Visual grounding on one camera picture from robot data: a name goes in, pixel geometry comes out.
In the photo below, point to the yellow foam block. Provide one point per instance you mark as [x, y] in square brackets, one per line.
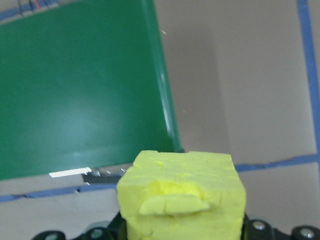
[180, 175]

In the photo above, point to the green conveyor belt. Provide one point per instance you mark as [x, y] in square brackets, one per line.
[75, 75]

